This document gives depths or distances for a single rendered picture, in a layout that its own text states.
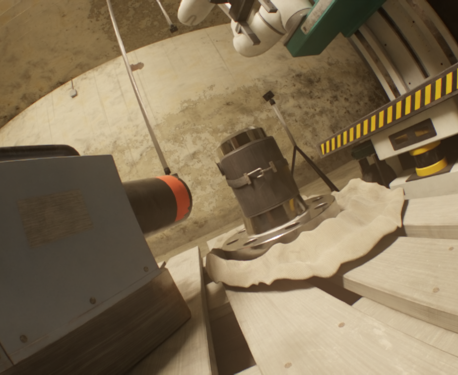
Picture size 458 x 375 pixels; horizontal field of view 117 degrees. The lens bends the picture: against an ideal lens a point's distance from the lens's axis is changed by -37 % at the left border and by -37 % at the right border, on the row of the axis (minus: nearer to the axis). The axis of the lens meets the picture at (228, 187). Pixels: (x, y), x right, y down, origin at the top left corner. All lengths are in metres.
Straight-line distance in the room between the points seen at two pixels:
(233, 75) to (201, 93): 0.57
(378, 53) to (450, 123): 0.47
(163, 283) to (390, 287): 0.27
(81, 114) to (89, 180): 3.23
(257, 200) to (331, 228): 0.16
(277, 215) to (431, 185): 0.38
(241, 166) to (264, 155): 0.05
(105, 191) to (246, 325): 0.22
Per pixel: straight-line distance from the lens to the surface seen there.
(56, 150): 0.34
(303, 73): 3.88
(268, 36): 0.99
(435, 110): 0.53
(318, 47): 0.96
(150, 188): 0.36
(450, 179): 0.56
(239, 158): 0.41
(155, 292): 0.31
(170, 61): 3.53
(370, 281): 0.25
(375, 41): 0.92
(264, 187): 0.40
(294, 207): 0.42
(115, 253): 0.26
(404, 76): 0.92
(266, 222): 0.41
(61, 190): 0.25
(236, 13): 0.74
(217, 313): 0.41
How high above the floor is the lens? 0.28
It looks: 3 degrees up
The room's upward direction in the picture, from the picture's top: 25 degrees counter-clockwise
